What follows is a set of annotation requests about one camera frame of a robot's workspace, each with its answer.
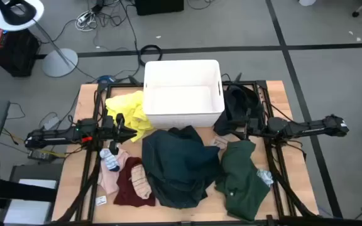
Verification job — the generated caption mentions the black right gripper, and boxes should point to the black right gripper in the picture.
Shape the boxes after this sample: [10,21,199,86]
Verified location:
[229,117,270,141]

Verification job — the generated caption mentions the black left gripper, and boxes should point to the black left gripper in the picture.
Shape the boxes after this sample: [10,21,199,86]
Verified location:
[101,115,138,155]

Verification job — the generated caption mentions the beige sock with tag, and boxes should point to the beige sock with tag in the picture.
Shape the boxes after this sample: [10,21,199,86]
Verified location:
[209,135,229,150]

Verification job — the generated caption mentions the yellow garment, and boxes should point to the yellow garment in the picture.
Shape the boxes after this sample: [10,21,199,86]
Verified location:
[104,90,154,143]

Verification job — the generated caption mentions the black garment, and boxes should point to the black garment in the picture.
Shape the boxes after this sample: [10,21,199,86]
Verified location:
[213,83,265,136]

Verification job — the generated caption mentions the blue white striped sock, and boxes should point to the blue white striped sock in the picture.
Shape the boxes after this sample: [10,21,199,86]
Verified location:
[99,148,121,173]

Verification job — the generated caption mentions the beige striped sock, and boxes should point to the beige striped sock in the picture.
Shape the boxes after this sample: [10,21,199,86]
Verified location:
[131,164,153,200]

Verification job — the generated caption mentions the pale pink garment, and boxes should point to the pale pink garment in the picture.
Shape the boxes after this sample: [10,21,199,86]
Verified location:
[97,148,131,195]

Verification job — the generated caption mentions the pale blue sock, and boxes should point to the pale blue sock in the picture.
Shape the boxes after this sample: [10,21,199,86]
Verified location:
[256,169,275,188]

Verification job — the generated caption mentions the maroon garment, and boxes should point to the maroon garment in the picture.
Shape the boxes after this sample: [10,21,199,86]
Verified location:
[113,156,156,207]

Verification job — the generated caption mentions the dark green shirt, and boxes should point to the dark green shirt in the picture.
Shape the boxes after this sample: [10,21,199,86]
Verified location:
[214,140,273,222]

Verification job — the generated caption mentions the dark blue denim jeans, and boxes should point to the dark blue denim jeans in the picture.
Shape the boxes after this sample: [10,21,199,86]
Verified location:
[141,125,222,210]

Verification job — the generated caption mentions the blue object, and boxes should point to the blue object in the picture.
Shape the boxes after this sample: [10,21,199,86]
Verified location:
[97,74,116,84]

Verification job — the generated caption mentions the white perforated plastic basket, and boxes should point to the white perforated plastic basket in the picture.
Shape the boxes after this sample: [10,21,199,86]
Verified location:
[143,59,226,129]

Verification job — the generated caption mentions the grey box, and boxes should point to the grey box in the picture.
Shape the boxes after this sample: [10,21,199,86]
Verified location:
[42,116,61,130]

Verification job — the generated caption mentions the black power adapter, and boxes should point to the black power adapter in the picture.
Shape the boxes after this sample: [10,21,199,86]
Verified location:
[27,149,56,163]

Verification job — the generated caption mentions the grey cabinet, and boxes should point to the grey cabinet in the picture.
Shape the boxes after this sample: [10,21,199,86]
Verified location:
[0,163,64,226]

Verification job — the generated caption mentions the white power strip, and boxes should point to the white power strip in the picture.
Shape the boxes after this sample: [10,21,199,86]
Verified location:
[75,11,96,32]

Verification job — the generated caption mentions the black box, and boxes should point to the black box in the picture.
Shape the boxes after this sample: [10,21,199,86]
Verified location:
[134,0,185,16]

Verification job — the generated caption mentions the black cart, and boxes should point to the black cart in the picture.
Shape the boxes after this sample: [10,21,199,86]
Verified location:
[0,28,41,78]

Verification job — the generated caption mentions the black curved holder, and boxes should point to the black curved holder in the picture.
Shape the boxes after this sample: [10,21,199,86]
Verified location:
[0,0,38,26]

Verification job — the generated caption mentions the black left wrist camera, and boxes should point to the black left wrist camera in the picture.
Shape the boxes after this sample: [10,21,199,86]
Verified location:
[115,112,126,127]

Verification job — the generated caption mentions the black aluminium table frame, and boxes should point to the black aluminium table frame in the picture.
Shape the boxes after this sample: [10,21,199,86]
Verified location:
[55,80,320,226]

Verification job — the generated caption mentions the yellow cable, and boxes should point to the yellow cable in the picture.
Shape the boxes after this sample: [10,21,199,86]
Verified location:
[1,127,66,158]

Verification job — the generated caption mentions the coiled black cable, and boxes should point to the coiled black cable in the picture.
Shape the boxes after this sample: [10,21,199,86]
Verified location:
[138,44,163,67]

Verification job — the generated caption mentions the tangled black floor cables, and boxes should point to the tangled black floor cables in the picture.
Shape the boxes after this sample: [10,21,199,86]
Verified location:
[74,0,140,43]

